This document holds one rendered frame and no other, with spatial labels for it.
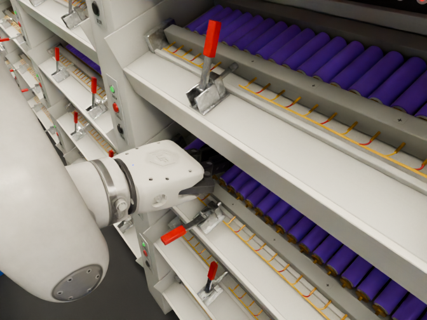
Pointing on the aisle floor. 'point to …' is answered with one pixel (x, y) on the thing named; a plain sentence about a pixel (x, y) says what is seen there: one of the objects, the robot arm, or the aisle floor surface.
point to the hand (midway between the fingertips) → (213, 160)
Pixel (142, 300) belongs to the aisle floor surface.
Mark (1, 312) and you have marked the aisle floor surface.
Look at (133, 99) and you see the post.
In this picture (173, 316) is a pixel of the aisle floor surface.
